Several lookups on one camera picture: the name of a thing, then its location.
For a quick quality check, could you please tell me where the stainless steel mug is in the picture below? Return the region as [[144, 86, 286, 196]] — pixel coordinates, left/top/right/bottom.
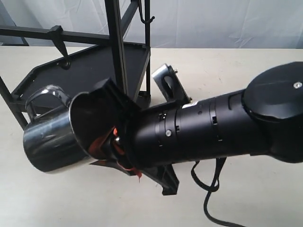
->
[[22, 84, 95, 174]]

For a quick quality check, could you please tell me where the wrist camera metal bracket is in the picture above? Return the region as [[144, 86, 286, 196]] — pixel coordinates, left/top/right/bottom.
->
[[151, 64, 192, 105]]

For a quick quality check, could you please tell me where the white backdrop curtain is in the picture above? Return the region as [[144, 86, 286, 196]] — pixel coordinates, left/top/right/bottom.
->
[[0, 0, 303, 49]]

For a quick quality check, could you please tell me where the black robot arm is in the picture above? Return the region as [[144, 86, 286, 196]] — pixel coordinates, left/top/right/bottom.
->
[[91, 61, 303, 195]]

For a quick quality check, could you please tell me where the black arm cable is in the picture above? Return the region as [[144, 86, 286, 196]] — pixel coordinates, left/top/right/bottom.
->
[[190, 157, 247, 227]]

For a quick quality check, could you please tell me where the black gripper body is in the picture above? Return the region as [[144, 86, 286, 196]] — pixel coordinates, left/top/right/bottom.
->
[[89, 79, 179, 195]]

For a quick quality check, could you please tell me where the black metal shelf rack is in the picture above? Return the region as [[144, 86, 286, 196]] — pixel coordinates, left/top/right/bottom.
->
[[0, 0, 154, 128]]

